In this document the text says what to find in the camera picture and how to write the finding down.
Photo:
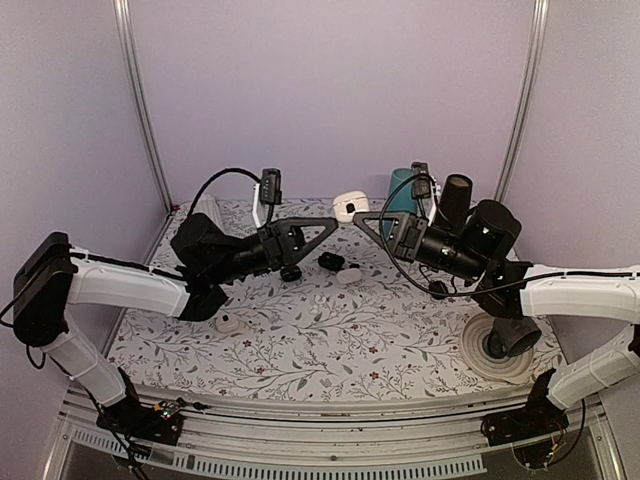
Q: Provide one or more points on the white case with black dot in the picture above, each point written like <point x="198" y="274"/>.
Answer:
<point x="226" y="324"/>

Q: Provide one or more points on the teal vase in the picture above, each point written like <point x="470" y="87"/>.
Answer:
<point x="402" y="201"/>

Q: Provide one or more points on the black round earbud case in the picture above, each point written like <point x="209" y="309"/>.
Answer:
<point x="290" y="273"/>

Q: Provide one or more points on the white oval earbud case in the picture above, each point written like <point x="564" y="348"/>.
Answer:
<point x="348" y="276"/>

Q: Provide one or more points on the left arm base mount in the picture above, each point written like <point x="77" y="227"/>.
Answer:
<point x="131" y="418"/>

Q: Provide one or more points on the right aluminium frame post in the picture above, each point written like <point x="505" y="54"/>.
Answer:
<point x="531" y="68"/>

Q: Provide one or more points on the white ribbed vase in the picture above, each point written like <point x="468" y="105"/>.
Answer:
<point x="208" y="205"/>

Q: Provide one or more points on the front aluminium rail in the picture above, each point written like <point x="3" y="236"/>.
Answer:
<point x="435" y="438"/>

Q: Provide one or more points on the black vase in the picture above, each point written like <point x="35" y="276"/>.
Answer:
<point x="454" y="203"/>

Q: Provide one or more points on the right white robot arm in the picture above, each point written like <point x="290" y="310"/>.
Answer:
<point x="475" y="251"/>

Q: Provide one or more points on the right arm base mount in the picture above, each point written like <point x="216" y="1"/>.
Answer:
<point x="538" y="416"/>

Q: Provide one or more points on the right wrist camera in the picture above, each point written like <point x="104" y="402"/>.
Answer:
<point x="421" y="181"/>

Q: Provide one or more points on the left aluminium frame post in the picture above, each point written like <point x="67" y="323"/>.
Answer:
<point x="125" y="30"/>

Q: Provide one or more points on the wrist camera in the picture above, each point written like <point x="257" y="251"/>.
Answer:
<point x="270" y="192"/>
<point x="421" y="181"/>

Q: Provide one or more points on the white ribbed plate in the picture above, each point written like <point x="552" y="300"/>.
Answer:
<point x="512" y="370"/>

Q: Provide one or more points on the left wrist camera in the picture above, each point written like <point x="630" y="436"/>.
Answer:
<point x="270" y="192"/>

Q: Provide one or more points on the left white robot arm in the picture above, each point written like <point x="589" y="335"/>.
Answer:
<point x="58" y="275"/>

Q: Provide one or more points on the cream earbud charging case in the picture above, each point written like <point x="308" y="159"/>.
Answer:
<point x="346" y="205"/>

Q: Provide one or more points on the floral patterned table mat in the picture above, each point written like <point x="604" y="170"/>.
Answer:
<point x="313" y="339"/>

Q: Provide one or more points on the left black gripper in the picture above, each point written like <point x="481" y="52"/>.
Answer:
<point x="284" y="243"/>

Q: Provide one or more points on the black small earbud case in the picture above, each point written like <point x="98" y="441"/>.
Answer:
<point x="438" y="289"/>

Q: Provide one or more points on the aluminium frame post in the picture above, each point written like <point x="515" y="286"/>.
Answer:
<point x="531" y="68"/>
<point x="125" y="30"/>

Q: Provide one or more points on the dark grey mug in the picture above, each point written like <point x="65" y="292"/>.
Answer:
<point x="511" y="337"/>

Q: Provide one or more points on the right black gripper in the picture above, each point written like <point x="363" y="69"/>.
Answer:
<point x="408" y="230"/>

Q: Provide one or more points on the black open earbud case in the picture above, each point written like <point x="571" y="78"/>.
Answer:
<point x="331" y="261"/>

